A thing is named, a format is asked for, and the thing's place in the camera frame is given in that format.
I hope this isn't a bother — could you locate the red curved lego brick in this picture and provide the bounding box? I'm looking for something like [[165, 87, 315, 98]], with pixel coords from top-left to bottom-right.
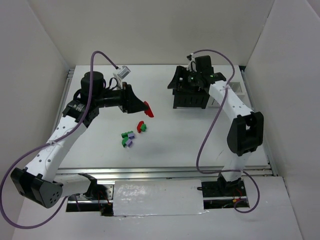
[[136, 120, 144, 134]]

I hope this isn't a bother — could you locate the green curved lego brick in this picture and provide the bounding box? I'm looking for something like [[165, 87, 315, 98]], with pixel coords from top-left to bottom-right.
[[121, 138, 128, 148]]

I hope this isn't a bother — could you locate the purple lego brick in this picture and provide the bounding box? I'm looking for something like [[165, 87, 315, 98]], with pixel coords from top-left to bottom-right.
[[125, 139, 133, 148]]

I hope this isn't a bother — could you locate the small green lego brick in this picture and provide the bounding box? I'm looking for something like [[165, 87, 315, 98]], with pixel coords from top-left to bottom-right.
[[140, 123, 147, 132]]

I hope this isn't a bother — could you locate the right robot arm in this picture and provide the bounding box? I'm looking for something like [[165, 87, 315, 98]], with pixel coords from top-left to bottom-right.
[[167, 54, 264, 194]]

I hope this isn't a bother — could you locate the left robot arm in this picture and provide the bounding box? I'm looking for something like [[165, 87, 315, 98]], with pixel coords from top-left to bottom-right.
[[10, 71, 149, 209]]

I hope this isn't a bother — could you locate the black double bin container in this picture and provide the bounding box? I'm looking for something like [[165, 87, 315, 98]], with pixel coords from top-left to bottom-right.
[[172, 87, 210, 109]]

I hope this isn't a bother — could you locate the green flat lego plate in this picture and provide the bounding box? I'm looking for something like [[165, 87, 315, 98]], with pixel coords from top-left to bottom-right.
[[121, 131, 134, 139]]

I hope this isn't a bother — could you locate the white double bin container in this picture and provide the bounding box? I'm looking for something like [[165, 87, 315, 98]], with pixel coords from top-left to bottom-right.
[[207, 81, 245, 108]]

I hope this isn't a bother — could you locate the white taped cover plate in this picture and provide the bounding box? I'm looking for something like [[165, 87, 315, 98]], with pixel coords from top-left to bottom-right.
[[113, 179, 205, 217]]

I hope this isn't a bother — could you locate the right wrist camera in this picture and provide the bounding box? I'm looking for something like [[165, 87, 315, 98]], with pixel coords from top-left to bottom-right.
[[187, 53, 197, 72]]

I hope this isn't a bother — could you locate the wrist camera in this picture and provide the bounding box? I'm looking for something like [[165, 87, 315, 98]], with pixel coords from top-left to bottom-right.
[[187, 53, 197, 72], [113, 65, 131, 88]]

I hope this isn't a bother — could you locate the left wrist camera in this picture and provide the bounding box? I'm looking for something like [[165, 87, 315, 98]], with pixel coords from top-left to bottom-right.
[[113, 65, 131, 88]]

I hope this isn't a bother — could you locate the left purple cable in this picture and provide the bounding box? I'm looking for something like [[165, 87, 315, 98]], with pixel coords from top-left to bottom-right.
[[0, 50, 121, 229]]

